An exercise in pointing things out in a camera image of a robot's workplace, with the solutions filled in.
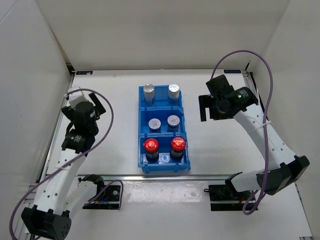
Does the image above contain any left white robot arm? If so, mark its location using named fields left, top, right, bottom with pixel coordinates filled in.
left=21, top=89, right=106, bottom=240

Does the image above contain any silver cap bottle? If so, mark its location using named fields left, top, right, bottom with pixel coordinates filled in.
left=143, top=84, right=156, bottom=106
left=168, top=83, right=180, bottom=105

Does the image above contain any blue plastic bin middle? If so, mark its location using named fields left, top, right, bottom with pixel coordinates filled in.
left=138, top=106, right=187, bottom=136

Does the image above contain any spice jar red label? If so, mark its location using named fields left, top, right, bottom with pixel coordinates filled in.
left=167, top=115, right=180, bottom=132
left=148, top=118, right=162, bottom=133

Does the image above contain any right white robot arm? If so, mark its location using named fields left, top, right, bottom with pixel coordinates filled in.
left=198, top=74, right=310, bottom=200

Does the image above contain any red cap jar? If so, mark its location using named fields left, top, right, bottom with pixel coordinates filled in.
left=143, top=138, right=160, bottom=162
left=170, top=136, right=187, bottom=159

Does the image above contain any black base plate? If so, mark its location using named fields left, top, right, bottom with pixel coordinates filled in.
left=82, top=184, right=122, bottom=210
left=203, top=184, right=252, bottom=212

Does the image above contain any blue plastic bin rear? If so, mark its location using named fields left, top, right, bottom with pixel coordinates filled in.
left=138, top=85, right=183, bottom=109

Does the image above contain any blue plastic bin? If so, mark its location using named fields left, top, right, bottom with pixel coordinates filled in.
left=138, top=85, right=183, bottom=109
left=137, top=133, right=191, bottom=174
left=138, top=106, right=187, bottom=136

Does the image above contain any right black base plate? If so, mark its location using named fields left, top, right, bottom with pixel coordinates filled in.
left=203, top=184, right=252, bottom=212

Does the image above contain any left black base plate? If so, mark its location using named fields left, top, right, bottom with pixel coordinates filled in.
left=82, top=184, right=122, bottom=210

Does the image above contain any blue plastic bin front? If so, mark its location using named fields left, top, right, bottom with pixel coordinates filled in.
left=137, top=133, right=191, bottom=174

